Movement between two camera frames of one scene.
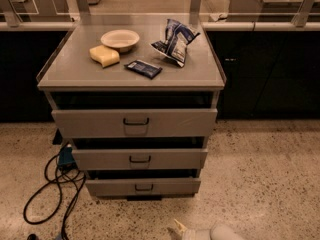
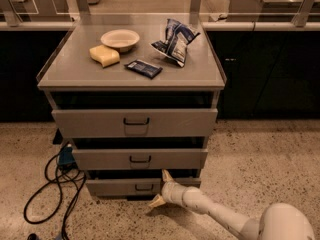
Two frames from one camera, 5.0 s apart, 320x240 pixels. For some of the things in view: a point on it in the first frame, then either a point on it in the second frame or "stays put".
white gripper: x=196 y=234 to x=172 y=192
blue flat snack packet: x=144 y=68 stays put
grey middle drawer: x=140 y=159 stays put
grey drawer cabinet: x=138 y=95 stays put
